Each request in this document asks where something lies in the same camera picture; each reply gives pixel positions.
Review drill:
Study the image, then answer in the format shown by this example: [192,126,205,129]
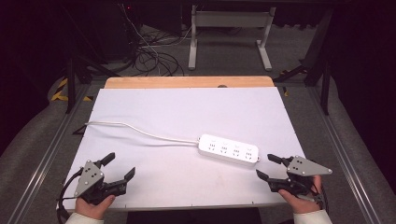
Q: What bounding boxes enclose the person's left hand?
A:
[74,194,117,221]

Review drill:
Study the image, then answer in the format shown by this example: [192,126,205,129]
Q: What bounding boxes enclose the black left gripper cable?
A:
[55,168,84,223]

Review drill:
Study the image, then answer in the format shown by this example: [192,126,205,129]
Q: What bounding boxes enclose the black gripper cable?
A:
[55,168,84,223]
[312,182,331,216]

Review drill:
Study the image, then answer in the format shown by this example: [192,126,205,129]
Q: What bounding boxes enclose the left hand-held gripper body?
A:
[74,159,128,206]

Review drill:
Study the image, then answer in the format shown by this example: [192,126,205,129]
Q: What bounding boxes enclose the thin white floor cable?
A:
[120,3,194,77]

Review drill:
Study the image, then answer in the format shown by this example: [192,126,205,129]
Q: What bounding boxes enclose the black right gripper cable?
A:
[312,182,331,216]

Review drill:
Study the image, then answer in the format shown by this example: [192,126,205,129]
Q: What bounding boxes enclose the person's right hand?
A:
[277,175,323,215]

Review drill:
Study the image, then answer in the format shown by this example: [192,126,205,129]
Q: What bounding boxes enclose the white metal stand frame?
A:
[188,4,277,72]

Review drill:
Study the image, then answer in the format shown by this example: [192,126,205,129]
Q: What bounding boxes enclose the black metal stand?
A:
[64,46,121,115]
[273,8,336,117]

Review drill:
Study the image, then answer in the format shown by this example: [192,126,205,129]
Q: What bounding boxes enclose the white table mat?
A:
[56,87,307,211]

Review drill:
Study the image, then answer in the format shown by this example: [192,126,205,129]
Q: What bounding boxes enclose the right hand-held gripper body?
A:
[267,155,333,198]

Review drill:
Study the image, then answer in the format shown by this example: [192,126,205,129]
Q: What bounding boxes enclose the white power strip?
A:
[197,133,261,166]

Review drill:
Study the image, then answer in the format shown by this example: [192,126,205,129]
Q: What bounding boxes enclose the white power strip cable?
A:
[84,120,201,146]

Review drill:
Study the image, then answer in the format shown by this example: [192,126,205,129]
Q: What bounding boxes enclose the aluminium rail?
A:
[6,83,94,224]
[306,87,382,224]

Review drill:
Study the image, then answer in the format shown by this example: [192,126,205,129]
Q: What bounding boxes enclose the yellow black hazard tape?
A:
[50,77,93,103]

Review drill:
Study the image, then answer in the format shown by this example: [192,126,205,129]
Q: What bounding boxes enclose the black floor cable bundle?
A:
[132,29,186,77]

